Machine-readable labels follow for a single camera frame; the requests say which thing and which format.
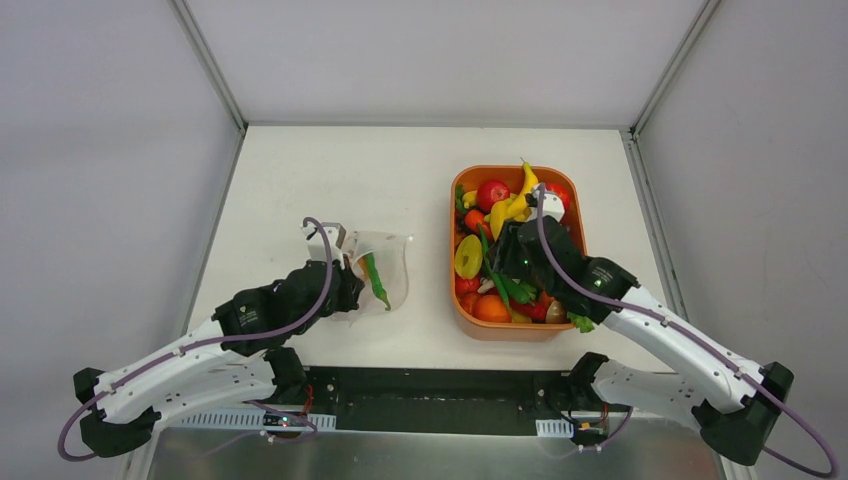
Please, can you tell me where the long green chili pepper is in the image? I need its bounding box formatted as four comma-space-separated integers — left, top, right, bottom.
363, 252, 392, 311

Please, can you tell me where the clear zip top bag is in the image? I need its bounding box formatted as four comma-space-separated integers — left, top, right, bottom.
331, 231, 413, 324

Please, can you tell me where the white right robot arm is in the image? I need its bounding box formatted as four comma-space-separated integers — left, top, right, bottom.
491, 217, 794, 466

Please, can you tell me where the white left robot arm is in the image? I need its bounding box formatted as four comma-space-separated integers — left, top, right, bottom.
73, 261, 365, 458

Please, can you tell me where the yellow bell pepper slice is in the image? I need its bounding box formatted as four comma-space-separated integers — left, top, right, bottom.
454, 235, 483, 279

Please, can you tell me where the red chili pepper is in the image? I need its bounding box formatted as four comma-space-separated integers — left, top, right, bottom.
510, 299, 548, 324

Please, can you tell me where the orange tangerine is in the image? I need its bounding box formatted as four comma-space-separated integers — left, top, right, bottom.
471, 295, 512, 323

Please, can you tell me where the brown potato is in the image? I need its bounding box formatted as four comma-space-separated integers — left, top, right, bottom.
545, 300, 570, 324

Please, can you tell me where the red apple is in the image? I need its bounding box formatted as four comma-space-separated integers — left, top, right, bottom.
476, 179, 511, 213

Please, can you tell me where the yellow banana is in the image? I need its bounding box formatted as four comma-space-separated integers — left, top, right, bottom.
506, 161, 539, 219

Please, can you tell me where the orange plastic bin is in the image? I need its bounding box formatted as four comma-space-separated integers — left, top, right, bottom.
448, 165, 588, 342

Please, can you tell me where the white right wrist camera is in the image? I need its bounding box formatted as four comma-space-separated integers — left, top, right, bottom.
528, 189, 567, 222

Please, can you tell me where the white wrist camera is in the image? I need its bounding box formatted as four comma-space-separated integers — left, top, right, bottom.
528, 189, 567, 222
301, 222, 346, 265

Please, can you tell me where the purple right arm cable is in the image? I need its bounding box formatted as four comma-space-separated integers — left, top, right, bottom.
533, 182, 841, 480

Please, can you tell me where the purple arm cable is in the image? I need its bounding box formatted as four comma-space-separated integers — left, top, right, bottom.
533, 182, 841, 480
56, 216, 334, 464

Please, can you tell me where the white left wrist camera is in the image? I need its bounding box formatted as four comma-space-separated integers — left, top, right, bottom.
301, 222, 346, 265

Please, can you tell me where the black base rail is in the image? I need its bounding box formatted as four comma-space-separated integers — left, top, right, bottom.
266, 366, 603, 436

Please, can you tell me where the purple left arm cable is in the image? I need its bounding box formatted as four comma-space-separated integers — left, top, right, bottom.
56, 216, 334, 464

